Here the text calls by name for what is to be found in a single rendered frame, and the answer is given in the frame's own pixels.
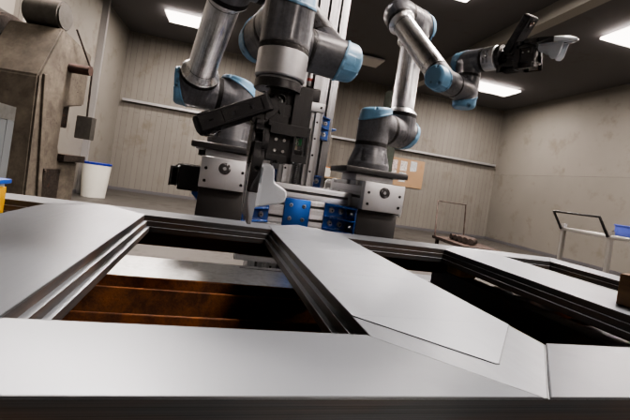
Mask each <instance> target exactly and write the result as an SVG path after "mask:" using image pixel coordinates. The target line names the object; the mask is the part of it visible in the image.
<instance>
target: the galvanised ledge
mask: <svg viewBox="0 0 630 420"><path fill-rule="evenodd" d="M108 274H112V275H124V276H136V277H149V278H172V279H184V280H197V281H209V282H221V283H233V284H246V285H258V286H270V287H282V288H292V287H293V286H292V285H291V283H290V282H289V280H288V279H287V278H286V277H285V275H284V274H283V272H275V271H265V270H256V269H247V268H239V265H234V264H224V263H213V262H193V261H182V260H172V259H161V258H151V257H141V256H129V255H126V256H125V257H124V258H123V259H122V260H121V261H120V262H119V263H118V264H117V265H116V266H115V267H114V268H113V269H112V270H111V271H110V272H109V273H108Z"/></svg>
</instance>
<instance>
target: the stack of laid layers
mask: <svg viewBox="0 0 630 420"><path fill-rule="evenodd" d="M148 232H151V233H168V234H177V235H186V236H195V237H204V238H213V239H222V240H231V241H240V242H249V243H258V244H265V246H266V247H267V249H268V250H269V252H270V253H271V255H272V256H273V258H274V259H275V261H276V262H277V264H278V266H279V267H280V269H281V270H282V272H283V274H284V275H285V277H286V278H287V279H288V280H289V282H290V283H291V285H292V287H293V288H294V290H295V291H296V293H297V294H298V296H299V297H300V299H301V300H302V302H303V303H304V305H305V306H306V308H307V310H308V311H309V313H310V314H311V316H312V317H313V319H314V320H315V322H316V323H317V324H318V325H319V327H320V329H321V330H322V332H323V333H336V334H356V335H369V336H371V337H374V338H378V339H381V340H383V341H386V342H389V343H392V344H395V345H397V346H399V347H402V348H405V349H408V350H411V351H413V352H416V353H421V354H423V355H425V356H428V357H431V358H434V359H437V360H440V361H442V362H444V363H447V364H450V365H453V366H455V367H458V368H463V369H466V370H468V371H470V372H473V373H476V374H479V375H482V376H484V377H487V378H490V379H492V380H495V381H497V382H500V383H505V384H508V385H511V386H513V387H516V388H518V389H521V390H524V391H526V392H529V393H532V394H535V395H537V396H539V397H542V398H0V420H630V398H550V393H549V381H548V358H547V345H545V344H543V343H541V342H539V341H537V340H535V339H534V338H532V337H529V336H527V335H525V334H523V333H522V332H520V331H518V330H517V329H515V328H513V327H511V326H509V329H508V333H507V337H506V341H505V344H504V348H503V352H502V360H501V363H500V364H499V365H495V364H492V363H489V362H487V361H484V360H481V359H478V358H475V357H472V356H469V355H467V354H464V353H461V352H456V351H453V350H450V349H447V348H444V347H442V346H439V345H436V344H433V343H430V342H427V341H424V340H422V339H419V338H416V337H412V336H409V335H406V334H403V333H400V332H398V331H395V330H392V329H389V328H386V327H383V326H380V325H378V324H375V323H372V322H367V321H364V320H361V319H358V318H355V317H353V316H352V315H351V314H350V313H349V312H348V311H347V310H346V309H345V308H344V307H343V306H342V305H341V304H340V303H339V301H338V300H337V299H336V298H335V297H334V296H333V295H332V294H331V293H330V292H329V291H327V289H326V288H325V287H324V286H323V285H322V284H321V282H320V281H319V280H318V279H316V277H315V276H314V275H313V274H312V273H311V272H310V271H309V270H308V269H307V268H306V267H305V266H304V264H303V263H302V262H301V261H300V260H299V259H298V258H297V257H296V256H295V255H294V254H293V253H292V251H291V250H290V249H289V248H288V247H287V246H286V245H285V244H284V243H283V242H282V241H281V240H280V239H279V237H278V236H277V235H276V234H275V233H274V232H273V231H272V230H266V229H258V228H250V227H242V226H233V225H226V224H217V223H209V222H201V221H193V220H184V219H177V218H168V217H153V216H143V217H141V218H140V219H138V220H137V221H136V222H134V223H133V224H131V225H130V226H129V227H127V228H126V229H124V230H123V231H122V232H120V233H119V234H117V235H116V236H115V237H114V238H112V239H111V240H109V241H108V242H107V243H105V244H104V245H102V246H101V247H99V248H98V249H96V250H95V251H93V252H92V253H91V254H89V255H88V256H86V257H85V258H84V259H82V260H81V261H79V262H77V263H76V264H75V265H73V266H72V267H70V268H69V269H68V270H67V271H66V272H64V273H63V274H61V275H60V276H59V277H57V278H55V279H54V280H53V281H51V282H50V283H48V284H47V285H46V286H44V287H43V288H41V289H40V290H38V291H37V292H35V293H34V294H32V295H31V296H30V297H28V298H27V299H25V300H24V301H22V302H21V303H20V304H19V305H18V306H16V307H15V308H13V309H12V310H10V311H9V312H7V313H6V314H5V315H3V316H2V317H0V319H1V318H19V319H40V320H59V321H61V320H62V319H63V318H64V317H65V316H66V315H67V314H68V313H69V312H70V311H71V310H72V309H73V308H74V307H75V306H76V305H77V304H78V303H79V302H80V301H81V300H82V299H83V298H84V297H85V296H86V295H87V294H88V293H89V292H90V291H91V290H92V289H93V288H94V287H95V286H96V285H97V284H98V283H99V282H100V281H101V280H102V279H103V278H104V277H105V276H106V275H107V274H108V273H109V272H110V271H111V270H112V269H113V268H114V267H115V266H116V265H117V264H118V263H119V262H120V261H121V260H122V259H123V258H124V257H125V256H126V255H127V254H128V253H129V252H130V251H131V250H132V249H133V248H134V247H135V246H136V245H137V244H138V243H139V242H140V241H141V240H142V239H143V237H144V236H145V235H146V234H147V233H148ZM350 240H352V241H354V242H355V243H357V244H358V245H360V246H362V247H364V248H367V249H368V250H370V251H372V252H374V253H376V254H378V255H380V256H383V257H391V258H400V259H409V260H418V261H427V262H436V263H444V264H446V265H449V266H451V267H453V268H456V269H457V270H460V271H462V272H464V273H467V274H469V275H472V276H474V277H476V278H480V279H482V280H484V281H486V282H489V283H491V284H493V285H496V286H498V287H500V288H503V289H505V290H507V291H509V292H511V293H515V294H518V295H520V296H522V297H525V298H527V299H529V300H532V301H534V302H536V303H538V304H540V305H543V306H545V307H547V308H551V309H554V310H556V311H558V312H561V313H562V314H565V315H567V316H569V317H572V318H574V319H576V320H579V321H581V322H584V323H586V324H589V325H591V326H593V327H596V328H598V329H601V330H603V331H605V332H608V333H610V334H612V335H614V336H616V337H619V338H622V339H625V340H627V341H630V316H628V315H625V314H622V313H620V312H618V311H615V310H612V309H609V308H606V307H602V306H599V305H596V304H594V303H592V302H589V301H586V300H583V299H581V298H578V297H575V296H573V295H570V294H568V293H565V292H560V291H557V290H555V289H552V288H549V287H547V286H544V285H542V284H539V283H536V282H533V281H531V280H528V279H526V278H523V277H519V276H516V275H513V274H510V273H507V272H505V271H503V270H500V269H497V268H494V267H492V266H489V265H486V264H483V263H481V262H477V261H474V260H471V259H469V258H466V257H463V256H460V255H457V254H456V253H453V252H450V251H447V250H444V249H436V248H428V247H413V246H404V245H397V244H388V243H380V242H372V241H364V240H355V239H350ZM507 258H510V257H507ZM510 259H513V260H517V261H520V262H523V263H528V264H531V265H534V266H537V267H541V268H544V269H547V270H549V271H553V272H556V273H559V274H562V275H566V276H569V277H571V278H577V279H580V280H583V281H586V282H590V283H592V284H595V285H598V286H602V287H605V288H608V289H611V290H613V291H618V288H619V281H617V280H613V279H610V278H606V277H600V276H597V275H594V274H591V273H587V272H584V271H580V270H577V269H574V268H570V267H567V266H563V265H560V264H556V263H554V262H542V261H535V260H526V259H519V258H510Z"/></svg>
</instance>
